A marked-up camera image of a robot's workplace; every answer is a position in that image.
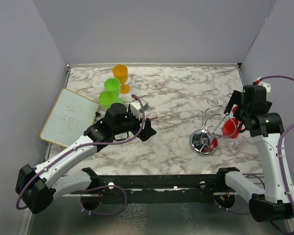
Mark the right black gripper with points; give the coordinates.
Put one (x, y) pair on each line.
(236, 99)

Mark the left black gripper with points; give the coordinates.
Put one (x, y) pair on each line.
(147, 131)

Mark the red plastic wine glass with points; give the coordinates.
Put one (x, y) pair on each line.
(231, 128)

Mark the green wine glass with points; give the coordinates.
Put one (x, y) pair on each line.
(113, 85)
(106, 99)

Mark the orange plastic wine glass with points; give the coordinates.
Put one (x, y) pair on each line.
(120, 72)

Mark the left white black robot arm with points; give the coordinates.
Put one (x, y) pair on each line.
(38, 186)

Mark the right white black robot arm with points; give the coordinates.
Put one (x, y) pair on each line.
(276, 201)

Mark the small red white card box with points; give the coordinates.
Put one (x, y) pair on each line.
(152, 115)

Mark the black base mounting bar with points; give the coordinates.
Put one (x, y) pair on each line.
(152, 189)

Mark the yellow framed whiteboard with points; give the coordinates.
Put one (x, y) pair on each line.
(71, 115)

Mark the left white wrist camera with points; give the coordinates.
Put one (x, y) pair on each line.
(136, 109)

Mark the chrome wire wine glass rack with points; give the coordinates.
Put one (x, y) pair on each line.
(208, 135)

